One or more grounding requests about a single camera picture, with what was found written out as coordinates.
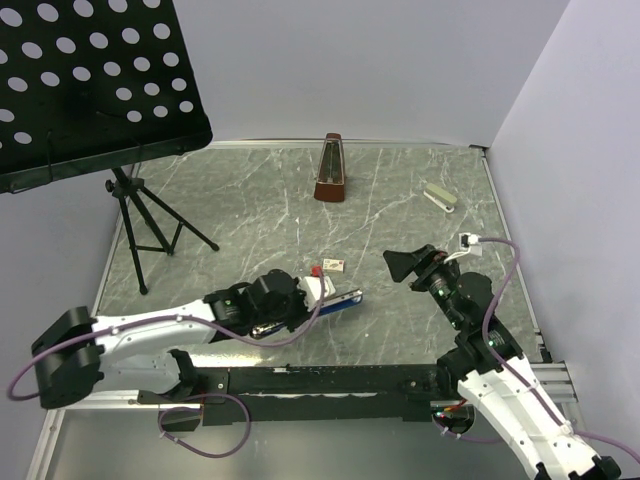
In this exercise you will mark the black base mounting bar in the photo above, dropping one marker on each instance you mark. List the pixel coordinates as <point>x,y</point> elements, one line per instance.
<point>411,393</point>

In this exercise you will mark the blue metal stapler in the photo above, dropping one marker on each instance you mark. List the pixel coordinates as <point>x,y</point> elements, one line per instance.
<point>332,305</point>

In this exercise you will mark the brown wooden metronome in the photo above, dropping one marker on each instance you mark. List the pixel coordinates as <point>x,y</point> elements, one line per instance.
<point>330,183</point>

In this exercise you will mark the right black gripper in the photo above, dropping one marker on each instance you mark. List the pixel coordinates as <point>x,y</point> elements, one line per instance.
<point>425,259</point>

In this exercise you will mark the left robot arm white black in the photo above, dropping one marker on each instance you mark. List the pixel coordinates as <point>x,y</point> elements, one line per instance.
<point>81,354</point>

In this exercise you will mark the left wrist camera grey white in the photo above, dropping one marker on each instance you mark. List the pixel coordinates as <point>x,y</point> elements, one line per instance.
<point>317,286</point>

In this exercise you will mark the black music stand tripod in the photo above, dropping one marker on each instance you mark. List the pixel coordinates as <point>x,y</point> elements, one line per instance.
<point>127,190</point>

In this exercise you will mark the small beige white stapler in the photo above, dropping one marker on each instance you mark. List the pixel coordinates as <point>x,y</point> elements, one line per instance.
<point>445,200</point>

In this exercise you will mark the aluminium frame rail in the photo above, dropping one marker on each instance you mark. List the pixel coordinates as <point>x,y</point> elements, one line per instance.
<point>554,378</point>

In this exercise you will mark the black perforated music stand desk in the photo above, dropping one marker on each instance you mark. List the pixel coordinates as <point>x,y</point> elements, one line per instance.
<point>88,86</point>

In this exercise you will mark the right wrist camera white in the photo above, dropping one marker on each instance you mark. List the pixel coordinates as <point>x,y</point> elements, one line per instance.
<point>470,245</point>

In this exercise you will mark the white staple box sleeve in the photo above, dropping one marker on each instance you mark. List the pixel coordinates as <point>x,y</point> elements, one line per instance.
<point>333,265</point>

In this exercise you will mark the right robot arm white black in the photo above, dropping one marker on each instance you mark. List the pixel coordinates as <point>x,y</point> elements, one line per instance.
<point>491,372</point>

